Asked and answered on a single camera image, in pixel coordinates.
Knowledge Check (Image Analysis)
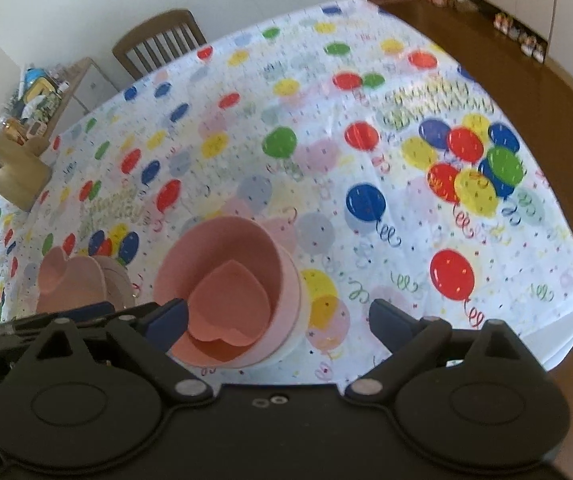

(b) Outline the wooden side cabinet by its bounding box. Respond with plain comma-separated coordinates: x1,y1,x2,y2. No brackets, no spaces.
1,56,120,162

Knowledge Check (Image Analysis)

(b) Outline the gold thermos jug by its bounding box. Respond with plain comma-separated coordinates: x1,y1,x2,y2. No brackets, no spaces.
0,121,54,213

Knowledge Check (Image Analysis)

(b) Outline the large pink bowl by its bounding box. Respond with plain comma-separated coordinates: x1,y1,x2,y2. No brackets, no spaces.
153,216,301,370

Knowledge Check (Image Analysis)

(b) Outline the pink bear-shaped plate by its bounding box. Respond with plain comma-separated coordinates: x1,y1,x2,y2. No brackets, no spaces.
35,246,108,317

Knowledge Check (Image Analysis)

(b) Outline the large white plate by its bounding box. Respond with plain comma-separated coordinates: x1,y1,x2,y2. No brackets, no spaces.
94,255,135,312

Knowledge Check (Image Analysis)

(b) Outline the wooden chair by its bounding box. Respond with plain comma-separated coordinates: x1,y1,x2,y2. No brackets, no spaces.
112,8,208,81

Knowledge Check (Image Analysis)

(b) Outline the pink heart-shaped dish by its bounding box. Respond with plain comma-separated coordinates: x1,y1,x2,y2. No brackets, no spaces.
169,327,260,367
188,259,274,349

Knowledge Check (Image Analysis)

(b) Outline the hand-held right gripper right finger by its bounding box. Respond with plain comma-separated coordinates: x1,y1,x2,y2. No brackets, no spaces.
343,298,532,404

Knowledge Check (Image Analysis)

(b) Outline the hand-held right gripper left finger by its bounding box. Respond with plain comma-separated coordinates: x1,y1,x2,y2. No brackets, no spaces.
30,298,216,404

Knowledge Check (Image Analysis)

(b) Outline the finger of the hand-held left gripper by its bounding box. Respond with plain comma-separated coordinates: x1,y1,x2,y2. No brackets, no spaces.
11,301,117,335

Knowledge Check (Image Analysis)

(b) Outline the row of shoes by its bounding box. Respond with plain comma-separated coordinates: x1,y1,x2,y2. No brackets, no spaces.
413,0,552,64

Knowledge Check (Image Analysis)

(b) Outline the cream bowl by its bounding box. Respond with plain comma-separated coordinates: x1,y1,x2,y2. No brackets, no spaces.
258,255,312,364

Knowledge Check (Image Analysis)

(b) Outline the balloon printed tablecloth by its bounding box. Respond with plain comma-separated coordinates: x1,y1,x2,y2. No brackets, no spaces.
0,0,573,377

